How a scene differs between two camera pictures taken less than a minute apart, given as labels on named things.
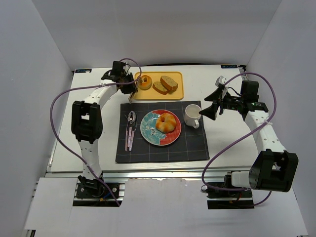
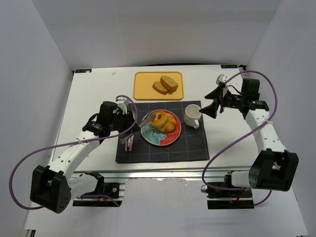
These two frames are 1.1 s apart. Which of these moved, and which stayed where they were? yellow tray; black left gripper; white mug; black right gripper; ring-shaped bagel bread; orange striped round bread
Moved: black left gripper; ring-shaped bagel bread
Stayed: orange striped round bread; white mug; yellow tray; black right gripper
